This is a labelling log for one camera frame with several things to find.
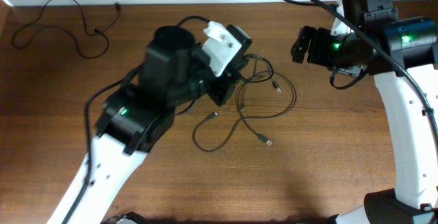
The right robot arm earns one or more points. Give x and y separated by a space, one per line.
368 38

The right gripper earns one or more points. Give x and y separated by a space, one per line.
317 44

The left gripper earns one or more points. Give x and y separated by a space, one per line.
221 91

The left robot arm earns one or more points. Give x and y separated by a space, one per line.
141 109

